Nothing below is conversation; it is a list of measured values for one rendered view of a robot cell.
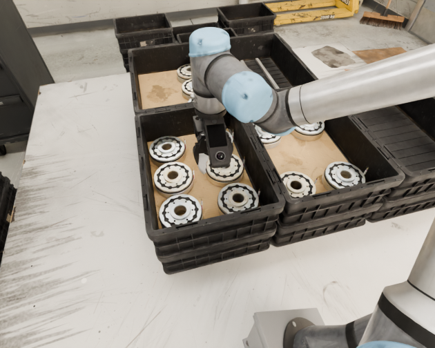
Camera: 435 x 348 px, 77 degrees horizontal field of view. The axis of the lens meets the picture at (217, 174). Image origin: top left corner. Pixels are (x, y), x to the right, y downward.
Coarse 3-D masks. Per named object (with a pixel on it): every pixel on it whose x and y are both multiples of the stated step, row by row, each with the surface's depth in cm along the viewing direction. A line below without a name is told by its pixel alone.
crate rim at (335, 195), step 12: (252, 132) 73; (360, 132) 73; (372, 144) 70; (264, 156) 67; (384, 156) 67; (396, 168) 64; (276, 180) 62; (384, 180) 62; (396, 180) 62; (288, 192) 60; (324, 192) 60; (336, 192) 60; (348, 192) 60; (360, 192) 62; (288, 204) 59; (300, 204) 59; (312, 204) 60
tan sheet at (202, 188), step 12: (192, 144) 84; (192, 156) 81; (156, 168) 78; (192, 168) 78; (204, 180) 75; (156, 192) 72; (192, 192) 72; (204, 192) 72; (216, 192) 72; (156, 204) 70; (204, 204) 70; (216, 204) 70; (204, 216) 68
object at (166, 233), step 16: (160, 112) 78; (256, 144) 70; (144, 160) 66; (144, 176) 63; (272, 176) 63; (144, 192) 60; (144, 208) 57; (256, 208) 57; (272, 208) 57; (208, 224) 55; (224, 224) 57; (160, 240) 55
